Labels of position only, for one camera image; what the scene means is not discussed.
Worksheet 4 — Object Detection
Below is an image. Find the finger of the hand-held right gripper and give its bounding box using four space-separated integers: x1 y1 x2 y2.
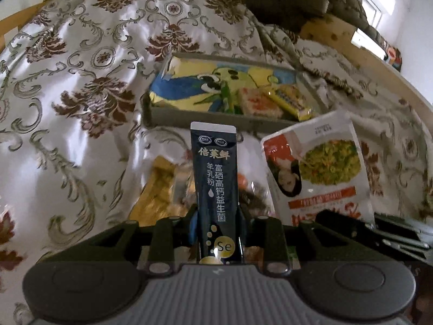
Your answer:
316 209 432 261
375 214 422 235

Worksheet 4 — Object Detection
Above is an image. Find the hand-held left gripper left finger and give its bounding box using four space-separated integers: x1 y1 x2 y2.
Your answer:
44 205 198 275

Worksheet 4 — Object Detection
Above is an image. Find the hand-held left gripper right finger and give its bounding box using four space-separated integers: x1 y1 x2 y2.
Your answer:
240 206 383 275

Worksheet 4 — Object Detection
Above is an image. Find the gold snack packet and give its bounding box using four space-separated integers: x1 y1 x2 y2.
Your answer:
129 156 198 227

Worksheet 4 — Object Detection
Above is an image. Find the navy stick packet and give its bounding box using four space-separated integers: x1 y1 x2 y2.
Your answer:
190 121 246 265

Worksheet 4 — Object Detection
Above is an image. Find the white packet with food picture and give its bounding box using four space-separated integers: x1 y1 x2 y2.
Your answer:
260 110 376 227

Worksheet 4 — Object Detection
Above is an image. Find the grey box with cartoon lining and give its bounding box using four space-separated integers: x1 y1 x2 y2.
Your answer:
140 52 328 135

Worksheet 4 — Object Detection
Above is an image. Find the yellow snack packet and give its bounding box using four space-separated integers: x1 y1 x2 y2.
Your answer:
260 84 313 121

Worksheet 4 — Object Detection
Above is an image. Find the floral printed bedspread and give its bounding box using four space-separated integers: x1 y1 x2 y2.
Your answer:
0 0 433 325

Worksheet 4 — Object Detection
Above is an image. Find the white board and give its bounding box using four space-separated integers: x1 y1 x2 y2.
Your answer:
351 27 388 61

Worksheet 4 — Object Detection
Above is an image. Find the dark quilted cushion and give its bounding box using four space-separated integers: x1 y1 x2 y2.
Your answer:
245 0 389 41

